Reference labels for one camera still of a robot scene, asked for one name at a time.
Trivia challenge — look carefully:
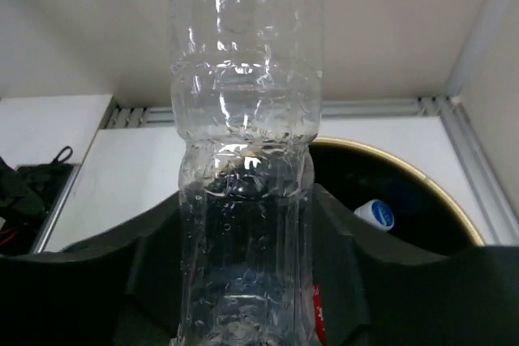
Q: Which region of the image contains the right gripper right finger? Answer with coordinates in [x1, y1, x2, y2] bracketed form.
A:
[312, 185, 518, 345]

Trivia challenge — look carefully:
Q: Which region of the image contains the orange cylindrical bin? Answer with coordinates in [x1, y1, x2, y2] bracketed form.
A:
[310, 140, 481, 257]

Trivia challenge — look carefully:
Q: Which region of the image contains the clear bottle blue label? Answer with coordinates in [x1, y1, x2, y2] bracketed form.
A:
[354, 199, 395, 232]

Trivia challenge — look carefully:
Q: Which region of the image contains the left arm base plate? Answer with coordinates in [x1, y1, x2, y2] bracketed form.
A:
[1, 146, 73, 256]

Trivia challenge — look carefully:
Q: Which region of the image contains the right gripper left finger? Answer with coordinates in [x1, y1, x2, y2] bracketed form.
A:
[1, 194, 182, 345]

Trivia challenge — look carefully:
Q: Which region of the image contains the large clear crushed bottle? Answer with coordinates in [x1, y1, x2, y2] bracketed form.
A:
[169, 0, 324, 345]

